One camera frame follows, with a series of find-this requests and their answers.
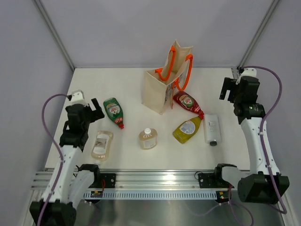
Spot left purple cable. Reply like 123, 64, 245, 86
41, 94, 71, 226

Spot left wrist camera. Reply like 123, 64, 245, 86
68, 90, 86, 105

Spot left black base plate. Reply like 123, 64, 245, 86
90, 173, 116, 189

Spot aluminium mounting rail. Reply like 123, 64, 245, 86
30, 168, 245, 191

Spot right aluminium frame post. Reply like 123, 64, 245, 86
237, 0, 281, 68

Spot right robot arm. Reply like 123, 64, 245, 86
213, 76, 290, 204

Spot white lotion bottle black cap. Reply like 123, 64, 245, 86
204, 114, 222, 146

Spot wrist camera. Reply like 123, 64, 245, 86
68, 90, 86, 105
236, 68, 257, 85

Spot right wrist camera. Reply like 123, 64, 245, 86
236, 68, 257, 85

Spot left aluminium frame post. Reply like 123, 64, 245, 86
32, 0, 76, 72

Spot aluminium frame post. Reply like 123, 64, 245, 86
32, 0, 76, 72
237, 0, 281, 68

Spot yellow dish soap bottle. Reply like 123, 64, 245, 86
173, 116, 203, 144

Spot green Fairy dish soap bottle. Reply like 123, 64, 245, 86
103, 97, 124, 129

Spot canvas bag orange handles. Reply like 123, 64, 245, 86
142, 41, 193, 115

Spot red Fairy dish soap bottle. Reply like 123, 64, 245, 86
173, 91, 204, 119

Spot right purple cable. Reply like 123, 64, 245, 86
188, 66, 288, 226

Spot slotted cable duct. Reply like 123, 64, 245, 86
83, 191, 217, 200

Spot small amber soap bottle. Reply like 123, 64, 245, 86
139, 128, 158, 150

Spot clear pale soap bottle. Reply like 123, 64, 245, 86
91, 131, 113, 165

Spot purple cable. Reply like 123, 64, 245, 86
41, 94, 71, 226
188, 66, 288, 226

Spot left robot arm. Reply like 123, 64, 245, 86
29, 98, 104, 226

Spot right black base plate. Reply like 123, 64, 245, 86
198, 173, 222, 188

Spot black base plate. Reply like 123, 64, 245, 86
90, 173, 116, 189
198, 173, 222, 188

